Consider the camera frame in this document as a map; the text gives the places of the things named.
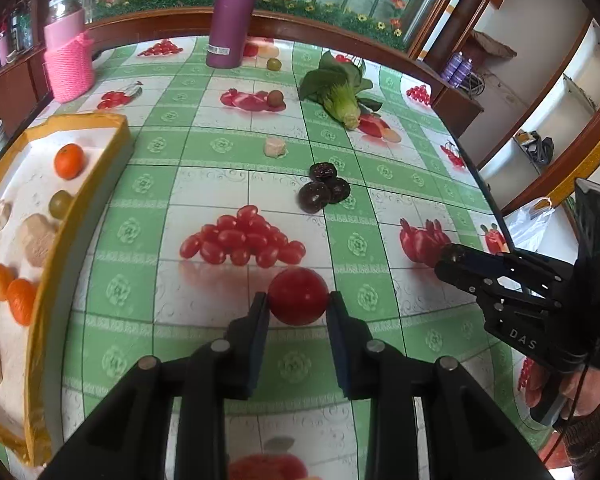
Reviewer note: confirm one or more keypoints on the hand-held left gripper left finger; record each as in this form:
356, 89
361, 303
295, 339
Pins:
259, 355

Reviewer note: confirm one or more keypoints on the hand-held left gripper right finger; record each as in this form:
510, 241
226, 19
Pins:
336, 355

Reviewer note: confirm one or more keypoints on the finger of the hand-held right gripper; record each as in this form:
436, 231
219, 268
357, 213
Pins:
520, 266
480, 287

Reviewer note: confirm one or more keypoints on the red tomato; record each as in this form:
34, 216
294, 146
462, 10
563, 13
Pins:
297, 296

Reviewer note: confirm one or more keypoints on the orange tangerine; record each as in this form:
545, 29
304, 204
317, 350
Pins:
0, 282
69, 161
21, 302

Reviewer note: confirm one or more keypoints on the large beige foam block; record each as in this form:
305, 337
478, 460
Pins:
39, 239

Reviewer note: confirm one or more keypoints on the white foam tray yellow tape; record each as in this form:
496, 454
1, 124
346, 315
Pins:
10, 340

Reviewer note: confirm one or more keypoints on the green grape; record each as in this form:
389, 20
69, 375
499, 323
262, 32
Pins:
60, 204

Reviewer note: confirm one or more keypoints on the person's right forearm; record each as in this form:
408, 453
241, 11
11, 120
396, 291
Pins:
595, 445

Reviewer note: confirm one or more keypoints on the person's right hand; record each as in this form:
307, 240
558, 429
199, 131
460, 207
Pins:
589, 392

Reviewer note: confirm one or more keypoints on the white plastic bag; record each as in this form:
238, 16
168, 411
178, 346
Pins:
535, 220

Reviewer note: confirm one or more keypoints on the white shelf unit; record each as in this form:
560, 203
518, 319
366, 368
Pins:
550, 110

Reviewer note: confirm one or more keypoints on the green checked fruit-print tablecloth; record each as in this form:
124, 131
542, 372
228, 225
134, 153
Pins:
145, 195

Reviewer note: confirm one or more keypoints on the purple spray bottle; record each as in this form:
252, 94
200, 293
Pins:
450, 67
462, 72

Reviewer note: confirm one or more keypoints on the small beige foam piece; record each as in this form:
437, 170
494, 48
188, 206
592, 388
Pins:
275, 147

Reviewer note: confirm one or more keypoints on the brown paper bag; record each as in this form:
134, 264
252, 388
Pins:
492, 44

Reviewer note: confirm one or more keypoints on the green bok choy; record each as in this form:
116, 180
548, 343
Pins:
342, 102

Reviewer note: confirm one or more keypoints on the white rolled tube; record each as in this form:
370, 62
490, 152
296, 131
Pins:
447, 12

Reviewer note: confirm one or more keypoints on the purple thermos bottle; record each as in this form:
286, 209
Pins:
230, 15

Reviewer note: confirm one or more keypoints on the pink bottle knitted sleeve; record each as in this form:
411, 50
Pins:
70, 65

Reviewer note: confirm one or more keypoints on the wooden cabinet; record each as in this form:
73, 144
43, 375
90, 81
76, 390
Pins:
20, 90

